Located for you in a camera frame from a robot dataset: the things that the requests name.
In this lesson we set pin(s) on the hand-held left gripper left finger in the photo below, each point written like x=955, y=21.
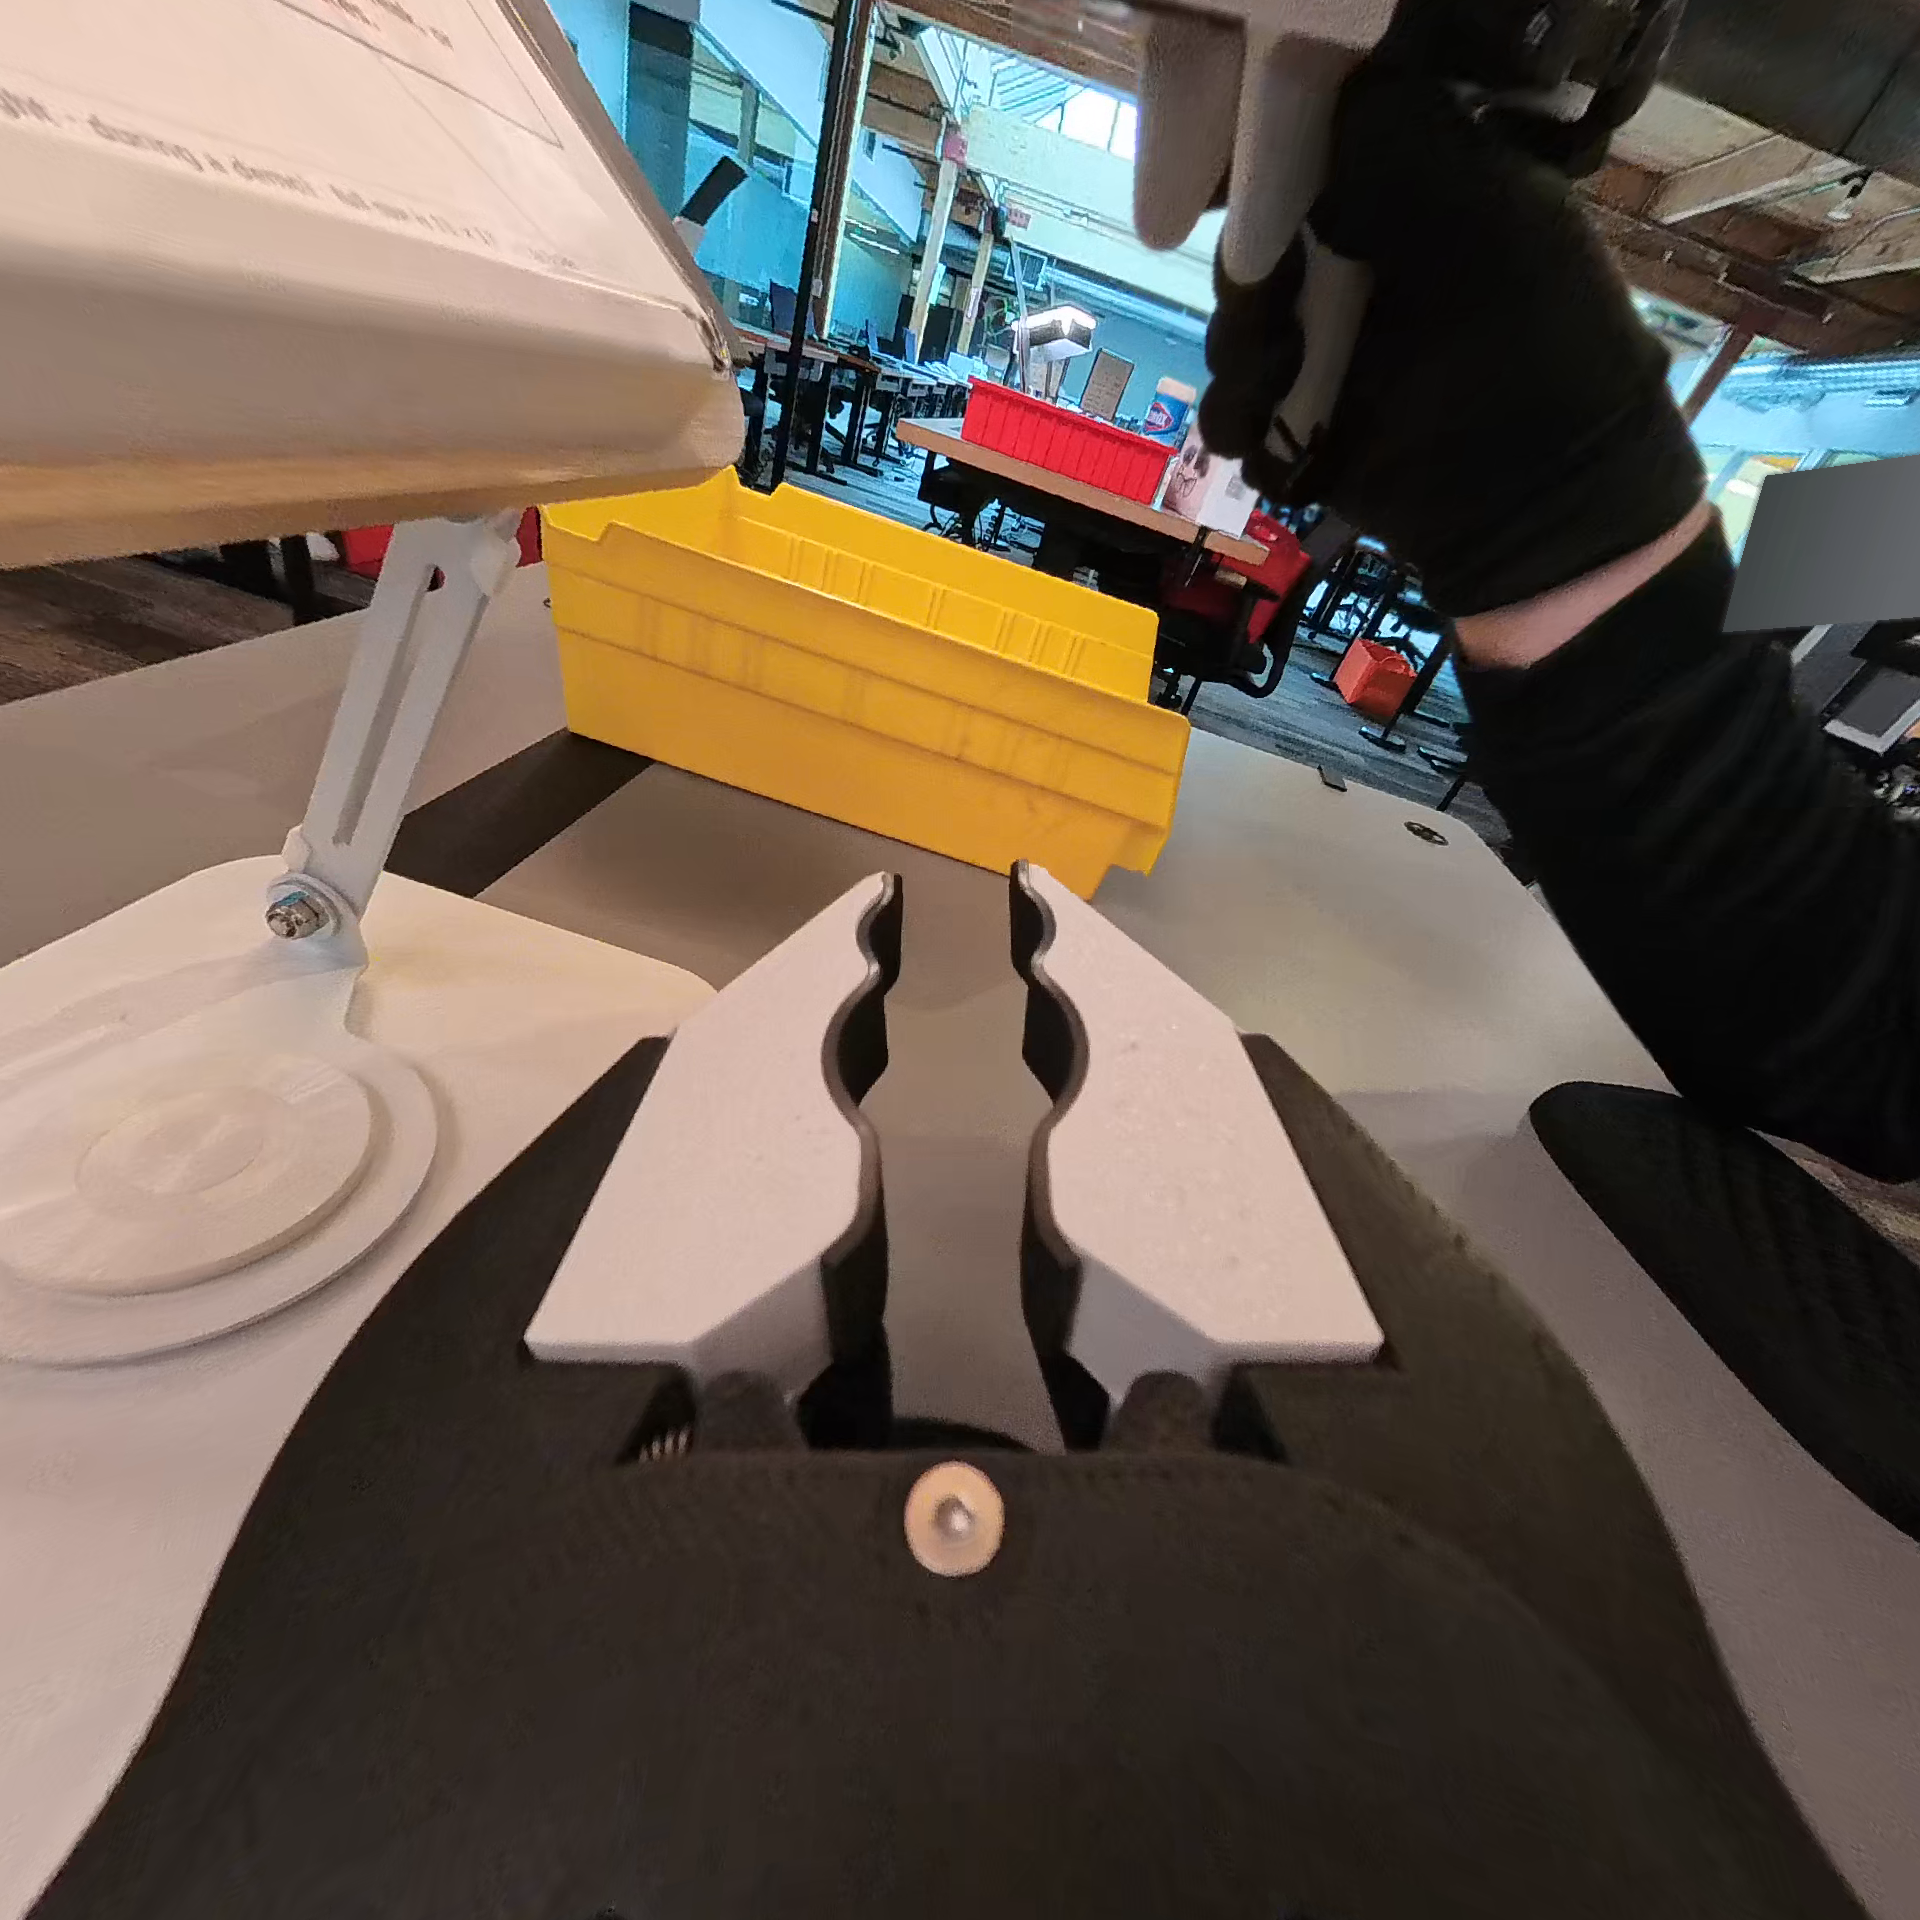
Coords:
x=721, y=1184

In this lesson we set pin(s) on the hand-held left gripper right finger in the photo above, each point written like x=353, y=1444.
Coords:
x=1201, y=1184

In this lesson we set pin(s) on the yellow plastic bin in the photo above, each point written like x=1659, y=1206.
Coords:
x=840, y=705

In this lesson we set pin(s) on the person's right hand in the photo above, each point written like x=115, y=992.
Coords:
x=1499, y=374

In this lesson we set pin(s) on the small red bin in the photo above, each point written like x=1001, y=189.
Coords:
x=1066, y=434

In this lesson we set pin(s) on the wooden work table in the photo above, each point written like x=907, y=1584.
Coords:
x=1050, y=493

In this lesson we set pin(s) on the red office chair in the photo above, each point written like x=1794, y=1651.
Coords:
x=1230, y=600

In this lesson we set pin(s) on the small orange bin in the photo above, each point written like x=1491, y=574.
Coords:
x=1371, y=674

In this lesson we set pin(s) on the person's black clothing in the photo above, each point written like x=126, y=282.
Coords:
x=1755, y=1260

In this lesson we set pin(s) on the white stand strut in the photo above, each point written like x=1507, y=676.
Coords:
x=388, y=720

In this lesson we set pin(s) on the instruction sheet on stand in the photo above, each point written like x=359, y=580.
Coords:
x=299, y=504

